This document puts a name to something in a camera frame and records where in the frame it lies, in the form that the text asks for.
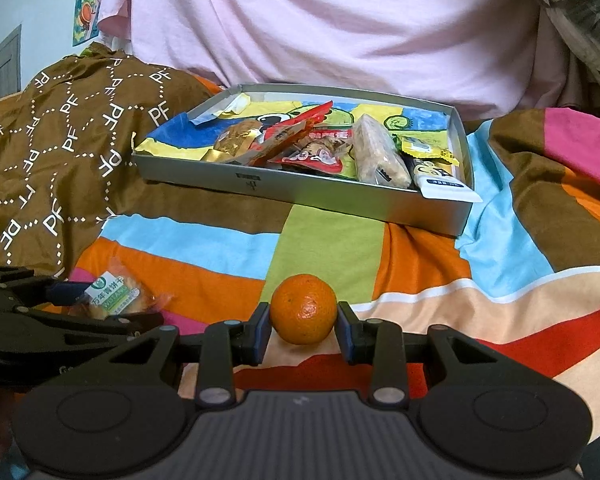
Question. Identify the puffed rice bar packet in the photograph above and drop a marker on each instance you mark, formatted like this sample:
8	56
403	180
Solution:
376	159

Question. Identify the grey tray with drawing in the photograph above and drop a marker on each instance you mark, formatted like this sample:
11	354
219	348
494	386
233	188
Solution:
173	152

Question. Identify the cartoon wall poster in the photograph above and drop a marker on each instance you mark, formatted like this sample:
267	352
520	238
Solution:
84	25

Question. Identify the orange mandarin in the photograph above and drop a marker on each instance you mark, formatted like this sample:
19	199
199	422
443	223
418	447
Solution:
303	309

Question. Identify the red packet braised eggs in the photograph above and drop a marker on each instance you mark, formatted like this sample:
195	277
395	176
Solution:
324	152

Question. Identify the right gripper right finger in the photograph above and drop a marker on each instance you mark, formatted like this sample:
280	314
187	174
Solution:
377	343

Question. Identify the colourful cartoon bedspread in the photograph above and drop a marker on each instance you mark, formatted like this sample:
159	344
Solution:
523	278

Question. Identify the green label biscuit packet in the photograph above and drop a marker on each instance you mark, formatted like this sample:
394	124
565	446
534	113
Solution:
119	292

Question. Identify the grey door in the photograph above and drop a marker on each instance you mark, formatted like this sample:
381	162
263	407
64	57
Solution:
10	76

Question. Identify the brown PF patterned blanket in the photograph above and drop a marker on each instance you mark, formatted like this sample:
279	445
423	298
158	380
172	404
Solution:
66	150

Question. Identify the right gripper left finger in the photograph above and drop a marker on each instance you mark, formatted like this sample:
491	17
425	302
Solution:
226	345

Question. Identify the pink hanging sheet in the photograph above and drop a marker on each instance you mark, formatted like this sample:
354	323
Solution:
485	57

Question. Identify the yellow green cracker packet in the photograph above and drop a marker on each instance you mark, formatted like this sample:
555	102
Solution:
420	149

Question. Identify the red chicken foot snack packet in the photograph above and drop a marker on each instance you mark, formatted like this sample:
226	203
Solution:
282	135

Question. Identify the gold snack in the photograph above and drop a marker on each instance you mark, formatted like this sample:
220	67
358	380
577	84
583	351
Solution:
234	141

